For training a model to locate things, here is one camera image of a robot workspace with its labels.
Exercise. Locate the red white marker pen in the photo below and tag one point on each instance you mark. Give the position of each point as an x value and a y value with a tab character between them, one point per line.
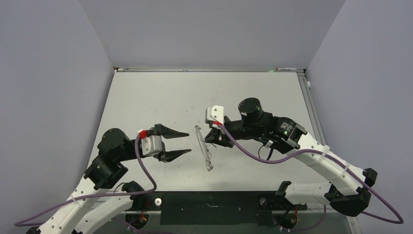
286	69

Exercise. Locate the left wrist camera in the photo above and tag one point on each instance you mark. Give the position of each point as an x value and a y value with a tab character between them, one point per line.
150	145

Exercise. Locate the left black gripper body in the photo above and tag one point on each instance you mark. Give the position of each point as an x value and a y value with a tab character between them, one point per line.
163	145

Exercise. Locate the aluminium frame rail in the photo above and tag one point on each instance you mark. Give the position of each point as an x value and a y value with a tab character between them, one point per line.
307	117
280	200
148	69

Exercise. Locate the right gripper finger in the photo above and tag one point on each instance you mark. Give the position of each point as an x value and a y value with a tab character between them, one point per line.
214	136
224	143

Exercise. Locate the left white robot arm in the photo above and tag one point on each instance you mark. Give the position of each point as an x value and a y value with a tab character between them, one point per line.
92	204

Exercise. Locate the aluminium frame rail front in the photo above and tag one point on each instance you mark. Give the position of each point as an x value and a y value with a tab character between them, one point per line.
280	200

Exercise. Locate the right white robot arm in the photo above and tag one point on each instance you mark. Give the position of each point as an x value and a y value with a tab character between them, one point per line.
346	187

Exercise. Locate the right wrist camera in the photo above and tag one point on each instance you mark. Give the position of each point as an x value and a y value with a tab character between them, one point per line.
214	114

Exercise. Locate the large silver keyring with keys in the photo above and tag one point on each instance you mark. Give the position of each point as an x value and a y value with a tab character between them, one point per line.
204	148

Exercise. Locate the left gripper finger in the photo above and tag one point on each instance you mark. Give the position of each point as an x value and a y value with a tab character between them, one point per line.
169	156
168	133

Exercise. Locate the aluminium frame rail back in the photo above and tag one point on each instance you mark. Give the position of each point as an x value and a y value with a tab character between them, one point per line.
148	69

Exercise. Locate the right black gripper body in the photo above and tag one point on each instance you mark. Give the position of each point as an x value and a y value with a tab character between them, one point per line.
237	128

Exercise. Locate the aluminium frame rail right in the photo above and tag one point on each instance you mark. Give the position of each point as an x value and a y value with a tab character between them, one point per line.
307	117

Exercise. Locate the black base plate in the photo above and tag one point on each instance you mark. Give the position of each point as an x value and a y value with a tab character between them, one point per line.
216	208

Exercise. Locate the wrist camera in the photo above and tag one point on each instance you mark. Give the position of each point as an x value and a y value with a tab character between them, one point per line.
214	114
150	145

